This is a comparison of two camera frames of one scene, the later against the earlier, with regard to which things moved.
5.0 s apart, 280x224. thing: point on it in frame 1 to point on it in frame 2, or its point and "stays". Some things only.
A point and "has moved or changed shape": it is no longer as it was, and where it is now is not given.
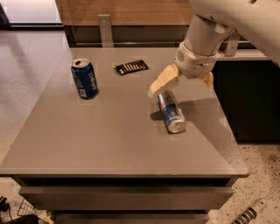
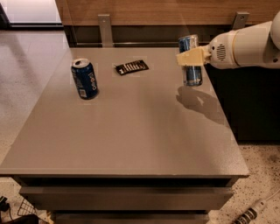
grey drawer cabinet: x=99 y=149 stays
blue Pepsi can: x=85 y=79 stays
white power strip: x=250 y=213 stays
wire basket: x=26 y=208 stays
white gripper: x=194 y=65 to x=220 y=52
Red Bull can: x=172 y=111 has moved or changed shape
